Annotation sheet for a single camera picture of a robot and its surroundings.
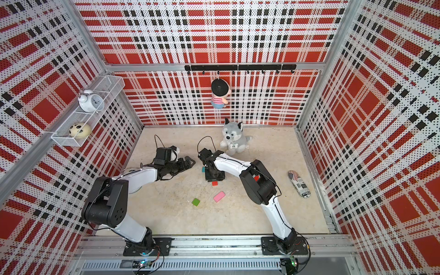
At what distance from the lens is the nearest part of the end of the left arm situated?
28.7 inches

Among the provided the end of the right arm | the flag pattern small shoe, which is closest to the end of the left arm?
the end of the right arm

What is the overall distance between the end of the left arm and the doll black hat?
37 cm

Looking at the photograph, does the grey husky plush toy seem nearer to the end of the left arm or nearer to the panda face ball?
the end of the left arm

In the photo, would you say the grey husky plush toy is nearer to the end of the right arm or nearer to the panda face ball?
the end of the right arm

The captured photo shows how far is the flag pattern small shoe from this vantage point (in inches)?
34.6

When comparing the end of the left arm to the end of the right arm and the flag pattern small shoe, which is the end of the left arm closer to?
the end of the right arm
